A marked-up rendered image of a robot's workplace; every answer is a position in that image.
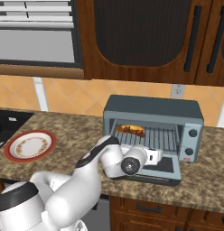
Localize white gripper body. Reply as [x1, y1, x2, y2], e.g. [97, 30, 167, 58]
[149, 147, 163, 166]

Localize toaster oven door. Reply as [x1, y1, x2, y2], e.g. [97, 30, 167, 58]
[117, 154, 182, 187]

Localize metal toaster oven rack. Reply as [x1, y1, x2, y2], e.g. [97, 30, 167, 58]
[112, 125, 180, 152]

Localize dark toaster oven temperature knob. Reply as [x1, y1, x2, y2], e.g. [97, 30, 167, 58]
[184, 146, 194, 157]

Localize kebab skewer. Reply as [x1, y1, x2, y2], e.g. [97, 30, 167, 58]
[122, 125, 146, 139]

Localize dark toaster oven timer knob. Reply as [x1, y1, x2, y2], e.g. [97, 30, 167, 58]
[188, 128, 199, 138]

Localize baguette bread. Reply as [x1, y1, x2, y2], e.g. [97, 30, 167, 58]
[116, 124, 145, 135]

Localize blue-grey toaster oven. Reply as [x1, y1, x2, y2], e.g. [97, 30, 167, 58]
[102, 94, 205, 165]

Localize wooden cupboard door, dark panel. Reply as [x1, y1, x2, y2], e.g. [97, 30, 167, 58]
[194, 0, 224, 88]
[77, 0, 213, 86]

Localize wooden drawer front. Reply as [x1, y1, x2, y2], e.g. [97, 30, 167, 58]
[186, 208, 224, 231]
[109, 195, 193, 231]

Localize grey dishwasher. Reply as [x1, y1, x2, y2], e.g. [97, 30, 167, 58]
[82, 194, 112, 231]

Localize red-rimmed white plate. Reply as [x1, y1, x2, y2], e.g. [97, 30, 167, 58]
[3, 129, 58, 163]

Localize black sink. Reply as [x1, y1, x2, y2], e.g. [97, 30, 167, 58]
[0, 108, 35, 152]

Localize white window blinds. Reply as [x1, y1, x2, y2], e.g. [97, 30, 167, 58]
[0, 0, 74, 30]

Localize white wall outlet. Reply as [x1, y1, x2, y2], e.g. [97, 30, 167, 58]
[171, 83, 186, 98]

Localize black cupboard handle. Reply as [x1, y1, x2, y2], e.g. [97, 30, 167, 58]
[206, 5, 224, 74]
[183, 5, 203, 73]

